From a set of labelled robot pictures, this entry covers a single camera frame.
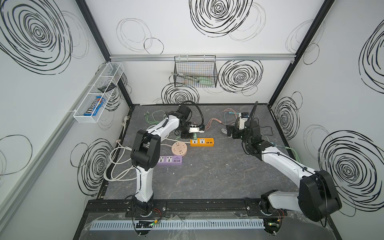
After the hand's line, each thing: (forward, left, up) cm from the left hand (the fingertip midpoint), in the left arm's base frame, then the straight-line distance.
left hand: (192, 132), depth 95 cm
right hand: (-1, -24, +11) cm, 27 cm away
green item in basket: (+19, -7, +26) cm, 33 cm away
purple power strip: (-17, +13, -4) cm, 22 cm away
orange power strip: (-4, -10, -5) cm, 11 cm away
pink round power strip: (-9, +8, -5) cm, 13 cm away
